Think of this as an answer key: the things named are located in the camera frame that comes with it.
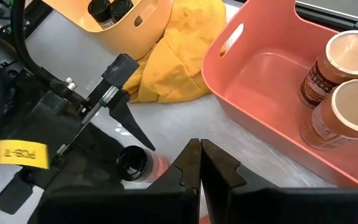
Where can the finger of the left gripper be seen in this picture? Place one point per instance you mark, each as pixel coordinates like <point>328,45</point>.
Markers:
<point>126,115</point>
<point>12,194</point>

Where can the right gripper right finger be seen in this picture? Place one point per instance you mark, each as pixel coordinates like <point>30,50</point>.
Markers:
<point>259,202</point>

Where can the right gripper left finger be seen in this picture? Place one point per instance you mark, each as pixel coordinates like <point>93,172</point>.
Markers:
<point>179,186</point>

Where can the red spice jar black lid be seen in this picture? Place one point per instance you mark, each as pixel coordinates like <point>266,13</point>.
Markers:
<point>138,163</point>

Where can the yellow plastic bin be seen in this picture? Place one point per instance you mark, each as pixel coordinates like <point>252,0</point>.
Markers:
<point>126,37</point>

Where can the green spice jar black lid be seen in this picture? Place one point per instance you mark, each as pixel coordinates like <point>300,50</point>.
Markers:
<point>121,7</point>

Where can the brown spice jar tan lid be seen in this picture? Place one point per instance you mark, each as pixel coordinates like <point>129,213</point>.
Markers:
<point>346,115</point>
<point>337,62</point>

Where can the mustard yellow cloth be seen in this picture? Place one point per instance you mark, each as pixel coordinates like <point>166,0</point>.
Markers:
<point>179,62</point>

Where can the orange plastic bin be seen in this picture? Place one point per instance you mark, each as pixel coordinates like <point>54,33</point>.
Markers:
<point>259,77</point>

